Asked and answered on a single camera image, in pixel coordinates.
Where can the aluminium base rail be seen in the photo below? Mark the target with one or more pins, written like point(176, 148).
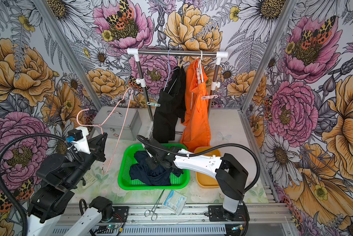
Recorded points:
point(272, 219)

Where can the orange shorts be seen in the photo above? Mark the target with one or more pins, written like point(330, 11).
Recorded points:
point(197, 132)

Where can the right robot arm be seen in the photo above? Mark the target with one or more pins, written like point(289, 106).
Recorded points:
point(226, 170)

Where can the green plastic basket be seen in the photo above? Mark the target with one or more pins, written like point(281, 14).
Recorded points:
point(125, 182)

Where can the surgical mask packet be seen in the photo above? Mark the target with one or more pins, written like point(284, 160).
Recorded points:
point(175, 202)

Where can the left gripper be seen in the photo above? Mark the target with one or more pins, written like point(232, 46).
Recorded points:
point(97, 149)

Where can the clothes rack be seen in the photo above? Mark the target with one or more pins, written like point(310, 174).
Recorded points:
point(219, 56)

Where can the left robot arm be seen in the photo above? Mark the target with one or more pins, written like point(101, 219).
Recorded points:
point(60, 175)

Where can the green clothespin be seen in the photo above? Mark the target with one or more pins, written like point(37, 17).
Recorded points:
point(153, 104)

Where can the blue hanger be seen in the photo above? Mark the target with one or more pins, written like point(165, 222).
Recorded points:
point(169, 69)

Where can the black shorts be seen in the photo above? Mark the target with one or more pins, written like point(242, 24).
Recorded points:
point(172, 107)

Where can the pink clothespin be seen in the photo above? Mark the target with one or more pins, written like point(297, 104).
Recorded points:
point(208, 97)

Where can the metal surgical scissors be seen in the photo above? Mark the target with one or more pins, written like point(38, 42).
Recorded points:
point(152, 212)

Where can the white hanger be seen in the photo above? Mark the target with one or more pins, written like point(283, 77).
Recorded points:
point(200, 76)

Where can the yellow plastic tray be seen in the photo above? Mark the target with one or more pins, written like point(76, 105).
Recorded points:
point(205, 181)

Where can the navy blue shorts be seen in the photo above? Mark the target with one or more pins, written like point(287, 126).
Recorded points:
point(157, 177)

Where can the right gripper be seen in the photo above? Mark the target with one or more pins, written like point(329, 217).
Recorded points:
point(151, 164)

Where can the silver metal case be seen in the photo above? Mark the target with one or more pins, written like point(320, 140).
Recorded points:
point(126, 122)

